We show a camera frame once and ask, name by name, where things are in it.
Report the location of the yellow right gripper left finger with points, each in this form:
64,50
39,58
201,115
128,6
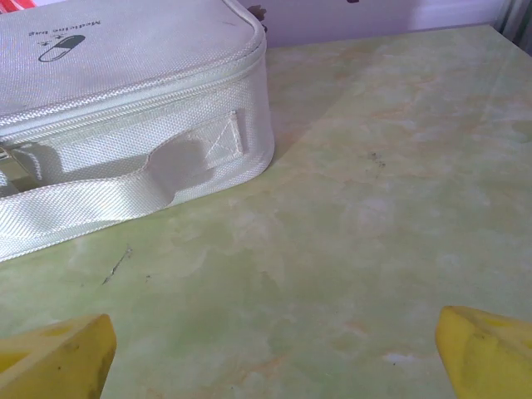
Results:
62,357

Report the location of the white fabric medicine bag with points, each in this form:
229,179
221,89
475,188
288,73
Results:
124,104

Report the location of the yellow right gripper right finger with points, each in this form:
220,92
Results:
490,357

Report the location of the aluminium corner post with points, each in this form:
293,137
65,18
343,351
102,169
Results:
517,18

